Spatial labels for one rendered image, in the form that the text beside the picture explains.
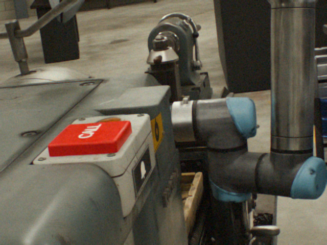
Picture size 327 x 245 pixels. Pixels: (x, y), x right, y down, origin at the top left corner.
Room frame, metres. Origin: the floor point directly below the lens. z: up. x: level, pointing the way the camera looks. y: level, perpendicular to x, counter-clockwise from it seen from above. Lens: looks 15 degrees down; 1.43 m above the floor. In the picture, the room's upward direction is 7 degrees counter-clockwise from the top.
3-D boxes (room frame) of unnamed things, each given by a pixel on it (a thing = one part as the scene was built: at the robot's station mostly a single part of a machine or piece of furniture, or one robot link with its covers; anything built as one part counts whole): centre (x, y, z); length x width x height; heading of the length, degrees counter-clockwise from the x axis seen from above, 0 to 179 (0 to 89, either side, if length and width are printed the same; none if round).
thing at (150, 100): (0.74, 0.03, 1.24); 0.09 x 0.08 x 0.03; 168
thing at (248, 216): (1.66, -0.17, 0.75); 0.27 x 0.10 x 0.23; 168
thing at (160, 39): (1.65, -0.02, 1.17); 0.04 x 0.04 x 0.03
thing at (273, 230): (1.54, -0.22, 0.69); 0.08 x 0.03 x 0.03; 78
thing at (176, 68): (1.65, -0.02, 1.07); 0.07 x 0.07 x 0.10; 78
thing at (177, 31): (2.23, -0.07, 1.01); 0.30 x 0.20 x 0.29; 168
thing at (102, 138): (0.57, 0.06, 1.26); 0.06 x 0.06 x 0.02; 78
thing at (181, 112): (1.23, -0.04, 1.08); 0.08 x 0.05 x 0.08; 167
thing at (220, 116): (1.21, -0.12, 1.08); 0.11 x 0.08 x 0.09; 77
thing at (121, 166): (0.60, 0.06, 1.23); 0.13 x 0.08 x 0.05; 168
